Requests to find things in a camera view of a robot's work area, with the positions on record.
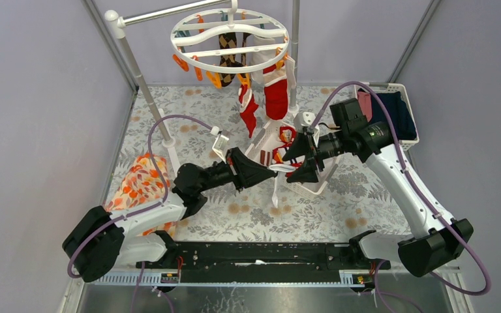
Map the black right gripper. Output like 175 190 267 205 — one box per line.
282 128 348 184

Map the white sock with black stripes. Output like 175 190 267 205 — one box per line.
268 164 296 208

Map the orange clothes clip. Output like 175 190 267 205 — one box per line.
172 54 189 72
205 70 222 89

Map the white round clip hanger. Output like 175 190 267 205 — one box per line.
170 6 290 74

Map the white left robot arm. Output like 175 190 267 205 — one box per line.
62 147 277 282

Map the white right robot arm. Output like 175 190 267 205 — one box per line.
282 98 474 277

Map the brown striped sock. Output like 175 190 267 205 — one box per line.
259 150 276 167

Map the floral patterned table mat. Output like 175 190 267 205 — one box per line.
105 86 410 242

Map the red santa sock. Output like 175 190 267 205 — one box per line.
279 126 297 144

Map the white sock basket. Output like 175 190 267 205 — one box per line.
245 121 341 198

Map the small red hanging sock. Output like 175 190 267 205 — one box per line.
238 84 258 138

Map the red white hanging sock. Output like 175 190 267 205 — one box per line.
251 36 296 120

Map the pink folded cloth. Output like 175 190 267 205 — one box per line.
357 89 372 122

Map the orange floral cloth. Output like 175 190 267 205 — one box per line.
103 152 178 239

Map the dark navy folded cloth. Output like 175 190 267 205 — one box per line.
369 91 417 140

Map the white basket with dark clothes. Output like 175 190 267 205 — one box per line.
354 82 419 151

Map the brown argyle sock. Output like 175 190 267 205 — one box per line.
219 33 247 87

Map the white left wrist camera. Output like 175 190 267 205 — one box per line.
210 126 230 162

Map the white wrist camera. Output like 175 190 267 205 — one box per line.
294 112 319 134
210 126 230 162

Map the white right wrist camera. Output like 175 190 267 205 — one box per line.
294 112 319 134

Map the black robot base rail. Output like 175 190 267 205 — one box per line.
136 239 391 287

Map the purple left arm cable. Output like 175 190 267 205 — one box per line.
67 114 217 280

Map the silver drying rack frame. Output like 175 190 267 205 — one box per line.
104 1 300 171

